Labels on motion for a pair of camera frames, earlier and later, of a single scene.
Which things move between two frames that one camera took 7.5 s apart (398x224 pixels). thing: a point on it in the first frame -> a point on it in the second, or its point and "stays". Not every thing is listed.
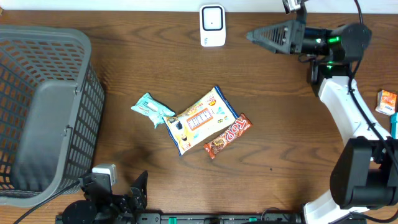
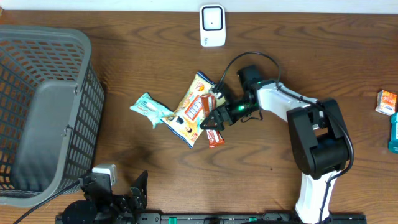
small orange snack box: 386,102 stays
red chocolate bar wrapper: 238,126 -> 208,102
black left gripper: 138,192 stays
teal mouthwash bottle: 394,126 stays
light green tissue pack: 157,111 stays
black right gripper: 295,34 -> 215,118
